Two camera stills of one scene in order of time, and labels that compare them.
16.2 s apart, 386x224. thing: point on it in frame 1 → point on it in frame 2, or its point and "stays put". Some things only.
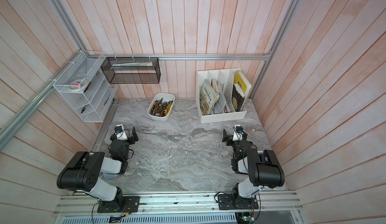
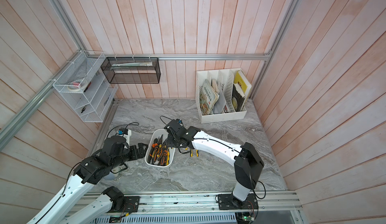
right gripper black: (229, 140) → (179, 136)
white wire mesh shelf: (85, 88) stays put
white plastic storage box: (161, 106) → (157, 133)
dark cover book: (237, 97) stays put
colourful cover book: (208, 97) stays put
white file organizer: (219, 95) stays put
